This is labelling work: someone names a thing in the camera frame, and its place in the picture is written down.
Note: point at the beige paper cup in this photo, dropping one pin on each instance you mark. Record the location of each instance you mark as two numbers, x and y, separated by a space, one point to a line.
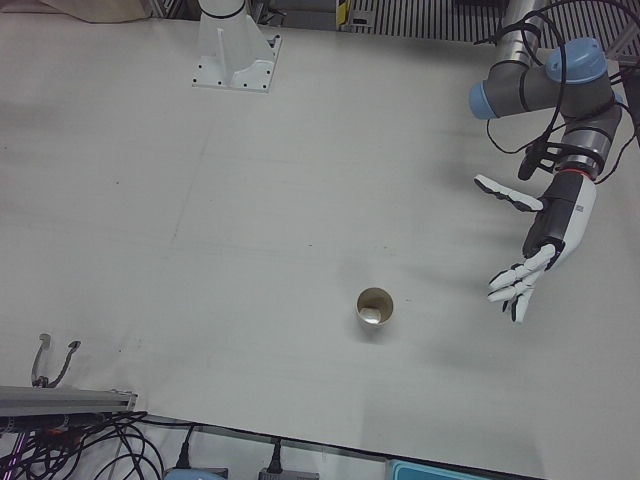
375 306

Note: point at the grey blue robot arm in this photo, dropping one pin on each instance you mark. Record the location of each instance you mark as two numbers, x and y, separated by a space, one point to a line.
515 90

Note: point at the blue grey power adapter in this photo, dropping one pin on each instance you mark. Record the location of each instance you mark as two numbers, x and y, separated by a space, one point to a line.
195 474

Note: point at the yellow black striped post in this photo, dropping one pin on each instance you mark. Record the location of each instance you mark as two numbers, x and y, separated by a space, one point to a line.
343 11

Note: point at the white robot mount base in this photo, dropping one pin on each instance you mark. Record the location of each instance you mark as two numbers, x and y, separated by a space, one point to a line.
235 60

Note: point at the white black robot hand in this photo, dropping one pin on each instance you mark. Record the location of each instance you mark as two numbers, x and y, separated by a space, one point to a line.
565 220

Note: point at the grey metal clamp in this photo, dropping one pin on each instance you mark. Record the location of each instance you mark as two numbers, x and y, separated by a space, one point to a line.
39 367

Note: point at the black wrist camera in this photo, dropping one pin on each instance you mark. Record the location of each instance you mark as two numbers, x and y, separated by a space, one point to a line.
531 162

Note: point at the black ribbed mat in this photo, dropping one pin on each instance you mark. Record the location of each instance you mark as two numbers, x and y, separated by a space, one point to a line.
425 20

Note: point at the beige cloth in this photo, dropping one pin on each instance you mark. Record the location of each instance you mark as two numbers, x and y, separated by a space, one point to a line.
95 9

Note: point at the silver slotted frame bar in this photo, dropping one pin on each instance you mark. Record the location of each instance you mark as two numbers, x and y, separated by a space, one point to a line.
625 45

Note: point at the light blue plastic box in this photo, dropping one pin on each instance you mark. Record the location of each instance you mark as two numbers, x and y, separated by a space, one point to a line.
465 471

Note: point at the grey aluminium rail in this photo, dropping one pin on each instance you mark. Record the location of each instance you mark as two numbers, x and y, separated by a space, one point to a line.
60 399

